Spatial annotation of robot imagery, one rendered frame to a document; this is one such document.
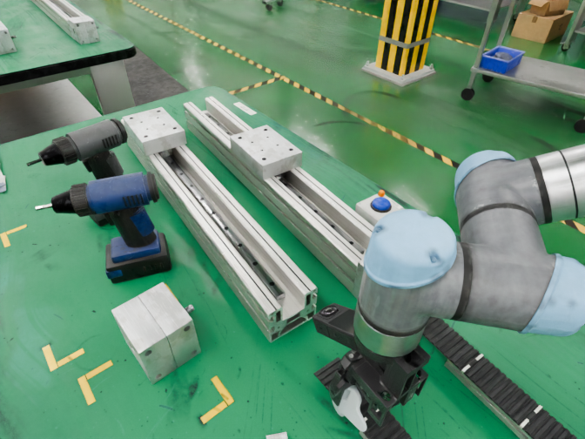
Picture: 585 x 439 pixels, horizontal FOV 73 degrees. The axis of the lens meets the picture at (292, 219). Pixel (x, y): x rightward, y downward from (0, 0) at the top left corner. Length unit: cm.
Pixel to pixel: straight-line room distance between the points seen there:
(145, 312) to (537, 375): 65
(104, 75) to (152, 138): 120
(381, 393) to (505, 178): 28
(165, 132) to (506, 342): 87
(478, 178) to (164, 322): 49
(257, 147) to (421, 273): 68
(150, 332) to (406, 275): 43
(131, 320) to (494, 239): 52
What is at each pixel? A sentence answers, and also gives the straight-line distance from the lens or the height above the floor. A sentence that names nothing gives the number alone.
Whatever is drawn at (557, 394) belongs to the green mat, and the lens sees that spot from 81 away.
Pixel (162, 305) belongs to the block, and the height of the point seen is 87.
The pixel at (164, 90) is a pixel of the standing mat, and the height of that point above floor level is 1.
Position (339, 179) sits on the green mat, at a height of 78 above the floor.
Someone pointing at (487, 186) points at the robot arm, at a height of 115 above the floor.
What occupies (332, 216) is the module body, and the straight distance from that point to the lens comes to 87.
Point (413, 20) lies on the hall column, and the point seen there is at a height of 50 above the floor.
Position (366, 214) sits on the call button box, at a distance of 89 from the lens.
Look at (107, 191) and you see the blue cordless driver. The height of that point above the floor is 99.
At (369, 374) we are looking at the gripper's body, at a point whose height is 95.
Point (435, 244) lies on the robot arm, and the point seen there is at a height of 116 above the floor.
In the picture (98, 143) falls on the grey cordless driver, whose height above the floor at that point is 97.
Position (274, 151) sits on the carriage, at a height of 90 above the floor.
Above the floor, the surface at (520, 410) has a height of 81.
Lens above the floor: 140
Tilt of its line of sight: 41 degrees down
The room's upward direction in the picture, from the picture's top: 1 degrees clockwise
